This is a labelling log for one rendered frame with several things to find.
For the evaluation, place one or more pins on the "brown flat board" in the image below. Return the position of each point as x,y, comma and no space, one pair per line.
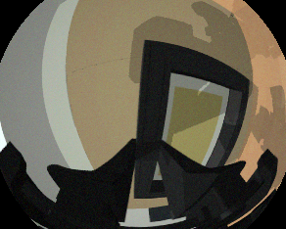
104,62

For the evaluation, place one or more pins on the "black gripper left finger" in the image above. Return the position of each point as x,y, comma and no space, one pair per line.
110,183

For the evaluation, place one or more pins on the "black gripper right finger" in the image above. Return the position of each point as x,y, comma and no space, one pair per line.
186,181

